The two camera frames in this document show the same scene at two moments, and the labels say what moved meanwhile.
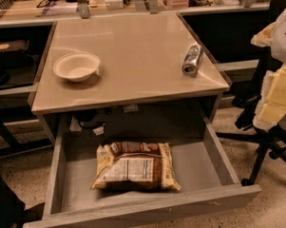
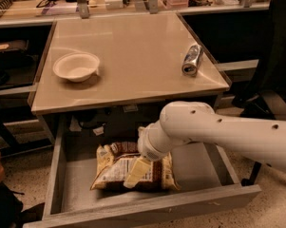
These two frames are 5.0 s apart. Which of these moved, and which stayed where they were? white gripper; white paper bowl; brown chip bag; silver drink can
Moved: white gripper
Stayed: silver drink can; white paper bowl; brown chip bag
